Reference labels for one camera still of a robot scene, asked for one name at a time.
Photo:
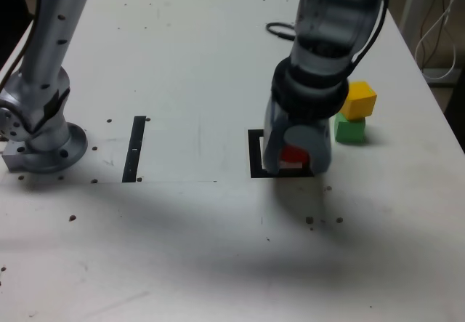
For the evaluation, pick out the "white frame post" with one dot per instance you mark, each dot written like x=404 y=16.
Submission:
x=412 y=2

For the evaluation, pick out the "black tape square outline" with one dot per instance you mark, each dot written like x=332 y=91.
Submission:
x=254 y=162

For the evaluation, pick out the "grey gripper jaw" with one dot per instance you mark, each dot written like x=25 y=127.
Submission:
x=272 y=144
x=319 y=147

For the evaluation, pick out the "black tape strip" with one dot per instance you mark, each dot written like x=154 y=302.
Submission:
x=132 y=155

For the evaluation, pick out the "green cube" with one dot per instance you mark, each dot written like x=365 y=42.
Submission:
x=350 y=131

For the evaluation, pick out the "red cube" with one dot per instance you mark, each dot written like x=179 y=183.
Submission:
x=292 y=154

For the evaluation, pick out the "yellow cube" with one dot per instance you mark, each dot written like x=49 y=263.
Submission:
x=361 y=100

